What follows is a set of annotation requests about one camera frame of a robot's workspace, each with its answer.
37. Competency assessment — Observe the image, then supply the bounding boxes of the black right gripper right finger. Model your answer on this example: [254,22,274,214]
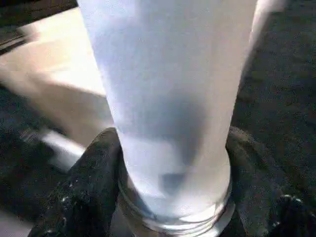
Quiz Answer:
[227,126,316,237]

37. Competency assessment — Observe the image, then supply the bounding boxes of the black work mat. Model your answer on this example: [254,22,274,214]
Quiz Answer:
[0,0,316,237]

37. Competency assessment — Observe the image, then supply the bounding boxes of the white plastic table top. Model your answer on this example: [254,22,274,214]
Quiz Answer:
[0,7,237,237]

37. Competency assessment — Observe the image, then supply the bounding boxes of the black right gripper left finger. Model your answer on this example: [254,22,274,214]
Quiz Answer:
[27,127,121,237]

